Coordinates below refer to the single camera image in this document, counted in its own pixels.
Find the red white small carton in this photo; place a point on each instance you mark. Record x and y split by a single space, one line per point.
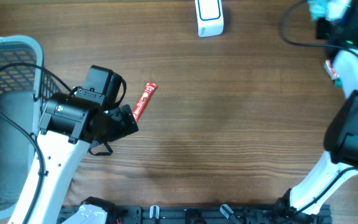
330 70

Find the grey plastic shopping basket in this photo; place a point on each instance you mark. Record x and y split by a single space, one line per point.
23 89

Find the pale green small packet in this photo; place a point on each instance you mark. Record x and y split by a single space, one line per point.
318 9

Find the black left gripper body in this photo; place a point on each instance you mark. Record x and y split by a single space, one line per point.
118 124

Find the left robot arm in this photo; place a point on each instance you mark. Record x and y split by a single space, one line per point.
70 126

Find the red small packet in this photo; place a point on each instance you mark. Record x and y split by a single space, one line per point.
144 99

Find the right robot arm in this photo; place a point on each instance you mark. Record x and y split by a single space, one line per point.
339 161

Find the white barcode scanner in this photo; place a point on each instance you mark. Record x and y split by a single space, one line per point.
209 16

